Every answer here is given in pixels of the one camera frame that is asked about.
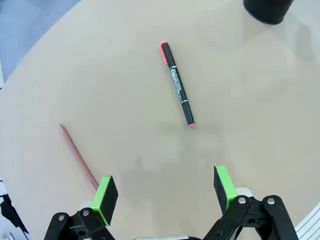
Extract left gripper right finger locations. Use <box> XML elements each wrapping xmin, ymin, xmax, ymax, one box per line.
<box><xmin>202</xmin><ymin>165</ymin><xmax>300</xmax><ymax>240</ymax></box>

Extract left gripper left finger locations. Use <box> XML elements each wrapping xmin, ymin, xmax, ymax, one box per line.
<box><xmin>43</xmin><ymin>174</ymin><xmax>120</xmax><ymax>240</ymax></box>

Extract reddish brown pencil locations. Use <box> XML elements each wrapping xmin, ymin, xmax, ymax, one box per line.
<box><xmin>59</xmin><ymin>124</ymin><xmax>100</xmax><ymax>192</ymax></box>

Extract black marker pink caps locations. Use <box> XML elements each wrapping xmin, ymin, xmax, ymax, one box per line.
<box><xmin>159</xmin><ymin>39</ymin><xmax>196</xmax><ymax>128</ymax></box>

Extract black mesh pen holder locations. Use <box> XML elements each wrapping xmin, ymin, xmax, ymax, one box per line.
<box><xmin>242</xmin><ymin>0</ymin><xmax>295</xmax><ymax>25</ymax></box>

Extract white slatted base table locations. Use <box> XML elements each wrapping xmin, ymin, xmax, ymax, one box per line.
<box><xmin>294</xmin><ymin>202</ymin><xmax>320</xmax><ymax>240</ymax></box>

